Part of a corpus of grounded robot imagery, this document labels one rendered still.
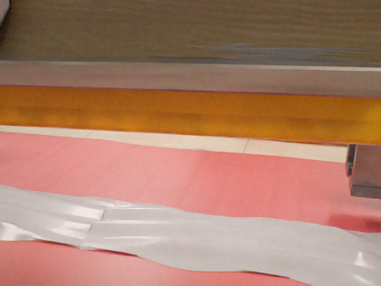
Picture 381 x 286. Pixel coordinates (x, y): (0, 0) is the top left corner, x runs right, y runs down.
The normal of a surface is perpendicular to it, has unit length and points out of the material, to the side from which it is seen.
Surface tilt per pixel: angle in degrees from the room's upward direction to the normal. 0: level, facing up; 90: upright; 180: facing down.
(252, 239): 28
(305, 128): 91
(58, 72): 91
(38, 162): 0
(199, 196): 0
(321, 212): 0
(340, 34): 91
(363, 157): 90
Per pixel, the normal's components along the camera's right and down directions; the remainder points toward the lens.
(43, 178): 0.03, -0.95
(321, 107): -0.22, 0.31
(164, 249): -0.10, -0.56
